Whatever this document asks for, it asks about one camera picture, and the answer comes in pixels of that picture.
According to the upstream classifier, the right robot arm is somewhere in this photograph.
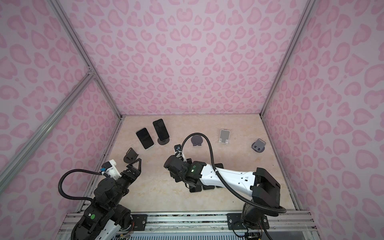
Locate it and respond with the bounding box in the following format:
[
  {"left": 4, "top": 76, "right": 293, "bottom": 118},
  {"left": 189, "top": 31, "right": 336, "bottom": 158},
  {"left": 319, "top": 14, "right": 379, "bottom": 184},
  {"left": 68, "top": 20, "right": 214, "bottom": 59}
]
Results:
[{"left": 164, "top": 156, "right": 287, "bottom": 230}]

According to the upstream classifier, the grey-edged smartphone front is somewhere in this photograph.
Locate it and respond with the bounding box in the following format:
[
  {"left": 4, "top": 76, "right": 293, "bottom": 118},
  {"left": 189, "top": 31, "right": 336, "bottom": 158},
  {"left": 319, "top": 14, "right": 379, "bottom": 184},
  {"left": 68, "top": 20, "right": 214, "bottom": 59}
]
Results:
[{"left": 200, "top": 165, "right": 216, "bottom": 190}]

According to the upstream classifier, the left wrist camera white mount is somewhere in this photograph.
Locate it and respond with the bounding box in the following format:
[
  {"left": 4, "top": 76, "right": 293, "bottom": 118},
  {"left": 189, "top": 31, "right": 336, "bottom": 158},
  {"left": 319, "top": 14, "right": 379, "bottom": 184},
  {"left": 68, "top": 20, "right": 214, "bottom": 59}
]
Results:
[{"left": 100, "top": 160, "right": 122, "bottom": 181}]

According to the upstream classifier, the dark round phone stand centre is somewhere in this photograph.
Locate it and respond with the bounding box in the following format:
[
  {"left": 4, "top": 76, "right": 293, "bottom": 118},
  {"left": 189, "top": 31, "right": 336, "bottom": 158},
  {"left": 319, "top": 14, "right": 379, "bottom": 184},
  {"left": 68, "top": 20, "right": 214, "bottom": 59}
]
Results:
[{"left": 191, "top": 135, "right": 204, "bottom": 147}]

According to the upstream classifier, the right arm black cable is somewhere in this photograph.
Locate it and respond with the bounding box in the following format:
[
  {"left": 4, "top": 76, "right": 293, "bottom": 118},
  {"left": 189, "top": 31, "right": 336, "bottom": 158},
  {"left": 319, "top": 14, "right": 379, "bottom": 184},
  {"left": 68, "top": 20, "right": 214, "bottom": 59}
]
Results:
[{"left": 179, "top": 132, "right": 287, "bottom": 215}]

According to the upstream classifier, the grey round stand right side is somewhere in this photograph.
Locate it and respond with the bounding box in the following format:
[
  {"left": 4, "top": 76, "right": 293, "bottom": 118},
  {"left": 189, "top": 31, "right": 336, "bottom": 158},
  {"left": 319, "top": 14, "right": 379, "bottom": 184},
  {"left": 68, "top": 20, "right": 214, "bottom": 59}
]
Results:
[{"left": 251, "top": 139, "right": 266, "bottom": 153}]

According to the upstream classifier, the green-edged smartphone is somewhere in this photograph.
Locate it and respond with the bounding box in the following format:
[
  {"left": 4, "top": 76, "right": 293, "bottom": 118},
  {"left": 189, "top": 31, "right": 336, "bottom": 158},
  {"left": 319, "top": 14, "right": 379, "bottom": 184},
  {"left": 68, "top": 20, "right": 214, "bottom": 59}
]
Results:
[
  {"left": 136, "top": 128, "right": 154, "bottom": 150},
  {"left": 215, "top": 163, "right": 224, "bottom": 169}
]

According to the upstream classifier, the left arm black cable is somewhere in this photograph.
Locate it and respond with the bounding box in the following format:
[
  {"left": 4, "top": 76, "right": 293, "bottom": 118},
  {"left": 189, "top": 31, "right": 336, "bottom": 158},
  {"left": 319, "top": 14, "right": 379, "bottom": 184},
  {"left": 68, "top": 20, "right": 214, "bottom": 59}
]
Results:
[{"left": 58, "top": 168, "right": 104, "bottom": 202}]

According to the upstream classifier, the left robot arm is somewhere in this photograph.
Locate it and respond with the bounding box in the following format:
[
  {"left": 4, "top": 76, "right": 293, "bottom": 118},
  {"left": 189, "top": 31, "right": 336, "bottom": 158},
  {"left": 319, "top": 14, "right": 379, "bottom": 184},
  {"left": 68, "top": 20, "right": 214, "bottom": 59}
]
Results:
[{"left": 70, "top": 158, "right": 142, "bottom": 240}]

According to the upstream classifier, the pink-edged smartphone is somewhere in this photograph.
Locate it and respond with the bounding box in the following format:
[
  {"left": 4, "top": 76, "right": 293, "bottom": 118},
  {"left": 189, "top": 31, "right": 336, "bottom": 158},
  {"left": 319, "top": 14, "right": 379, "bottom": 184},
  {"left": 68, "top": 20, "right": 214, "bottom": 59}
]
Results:
[{"left": 189, "top": 186, "right": 203, "bottom": 193}]

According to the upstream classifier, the dark round phone stand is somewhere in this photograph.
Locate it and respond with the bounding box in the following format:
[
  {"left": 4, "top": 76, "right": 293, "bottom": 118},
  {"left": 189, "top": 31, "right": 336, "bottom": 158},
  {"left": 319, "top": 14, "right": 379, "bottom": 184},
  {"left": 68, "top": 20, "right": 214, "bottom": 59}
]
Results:
[
  {"left": 191, "top": 135, "right": 204, "bottom": 147},
  {"left": 123, "top": 148, "right": 139, "bottom": 164}
]

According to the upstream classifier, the dark round front phone stand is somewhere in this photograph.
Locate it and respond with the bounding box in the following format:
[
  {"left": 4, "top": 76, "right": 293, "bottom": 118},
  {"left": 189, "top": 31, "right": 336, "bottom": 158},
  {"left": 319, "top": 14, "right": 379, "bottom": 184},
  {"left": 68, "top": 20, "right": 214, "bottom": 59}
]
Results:
[{"left": 123, "top": 148, "right": 139, "bottom": 164}]

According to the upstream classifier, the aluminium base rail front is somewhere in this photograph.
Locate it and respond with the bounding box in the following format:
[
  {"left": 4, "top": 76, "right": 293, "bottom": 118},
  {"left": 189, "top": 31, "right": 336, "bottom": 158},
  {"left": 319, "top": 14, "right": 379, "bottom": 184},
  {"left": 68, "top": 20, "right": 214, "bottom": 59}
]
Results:
[{"left": 56, "top": 209, "right": 316, "bottom": 240}]

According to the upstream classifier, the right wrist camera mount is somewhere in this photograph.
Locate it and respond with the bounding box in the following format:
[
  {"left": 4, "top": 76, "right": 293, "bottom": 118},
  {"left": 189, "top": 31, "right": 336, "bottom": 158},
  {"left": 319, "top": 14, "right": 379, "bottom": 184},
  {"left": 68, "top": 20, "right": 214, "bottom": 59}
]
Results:
[{"left": 174, "top": 145, "right": 183, "bottom": 158}]

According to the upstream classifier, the dark round stand back left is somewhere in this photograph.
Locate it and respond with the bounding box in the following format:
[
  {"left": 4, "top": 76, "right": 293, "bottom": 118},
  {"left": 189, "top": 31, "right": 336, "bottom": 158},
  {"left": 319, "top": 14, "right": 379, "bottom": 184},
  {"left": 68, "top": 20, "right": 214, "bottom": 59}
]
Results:
[{"left": 157, "top": 138, "right": 170, "bottom": 146}]

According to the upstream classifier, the aluminium frame post back right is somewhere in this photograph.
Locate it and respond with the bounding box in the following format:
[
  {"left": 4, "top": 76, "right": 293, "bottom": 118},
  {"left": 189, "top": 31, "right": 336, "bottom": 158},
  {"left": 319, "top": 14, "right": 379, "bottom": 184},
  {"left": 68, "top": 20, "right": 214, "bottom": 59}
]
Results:
[{"left": 260, "top": 0, "right": 319, "bottom": 119}]

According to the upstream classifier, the aluminium frame post back left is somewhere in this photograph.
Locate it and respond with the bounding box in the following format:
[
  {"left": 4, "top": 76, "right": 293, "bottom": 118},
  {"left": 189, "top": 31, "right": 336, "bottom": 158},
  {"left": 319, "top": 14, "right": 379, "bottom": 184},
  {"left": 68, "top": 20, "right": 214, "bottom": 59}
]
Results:
[{"left": 47, "top": 0, "right": 123, "bottom": 120}]

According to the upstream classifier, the aluminium diagonal frame beam left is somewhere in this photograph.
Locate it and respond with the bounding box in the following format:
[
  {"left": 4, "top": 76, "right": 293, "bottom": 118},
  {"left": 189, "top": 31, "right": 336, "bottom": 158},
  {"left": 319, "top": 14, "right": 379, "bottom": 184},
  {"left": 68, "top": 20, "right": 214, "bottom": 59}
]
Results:
[{"left": 1, "top": 70, "right": 95, "bottom": 193}]

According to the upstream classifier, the silver smartphone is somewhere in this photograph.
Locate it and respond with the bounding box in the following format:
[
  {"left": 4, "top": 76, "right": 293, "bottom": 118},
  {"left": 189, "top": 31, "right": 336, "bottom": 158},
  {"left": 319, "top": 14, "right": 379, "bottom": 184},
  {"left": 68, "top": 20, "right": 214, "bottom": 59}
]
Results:
[{"left": 153, "top": 119, "right": 170, "bottom": 141}]

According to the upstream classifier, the aluminium frame post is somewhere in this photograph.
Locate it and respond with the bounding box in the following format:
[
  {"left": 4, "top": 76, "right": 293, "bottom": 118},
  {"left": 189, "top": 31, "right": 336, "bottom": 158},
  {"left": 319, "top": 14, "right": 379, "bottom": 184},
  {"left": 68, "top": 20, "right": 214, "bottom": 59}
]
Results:
[
  {"left": 47, "top": 0, "right": 123, "bottom": 120},
  {"left": 260, "top": 0, "right": 319, "bottom": 119}
]

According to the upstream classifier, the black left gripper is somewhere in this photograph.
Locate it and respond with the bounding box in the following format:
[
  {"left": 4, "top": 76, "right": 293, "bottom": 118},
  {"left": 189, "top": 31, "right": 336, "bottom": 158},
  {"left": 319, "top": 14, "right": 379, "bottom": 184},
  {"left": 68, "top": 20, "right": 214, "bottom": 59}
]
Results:
[{"left": 110, "top": 158, "right": 140, "bottom": 209}]

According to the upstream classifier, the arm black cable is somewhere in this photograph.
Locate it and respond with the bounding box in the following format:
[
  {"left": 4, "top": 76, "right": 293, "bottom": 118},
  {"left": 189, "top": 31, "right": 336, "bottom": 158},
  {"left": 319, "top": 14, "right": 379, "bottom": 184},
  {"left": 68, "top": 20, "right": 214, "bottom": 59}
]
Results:
[
  {"left": 58, "top": 168, "right": 104, "bottom": 202},
  {"left": 179, "top": 132, "right": 287, "bottom": 215}
]

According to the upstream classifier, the white folding phone stand right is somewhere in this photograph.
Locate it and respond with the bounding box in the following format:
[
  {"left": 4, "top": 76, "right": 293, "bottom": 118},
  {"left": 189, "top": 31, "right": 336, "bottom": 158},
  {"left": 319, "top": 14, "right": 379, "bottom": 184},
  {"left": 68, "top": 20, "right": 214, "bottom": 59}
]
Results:
[{"left": 219, "top": 129, "right": 231, "bottom": 145}]

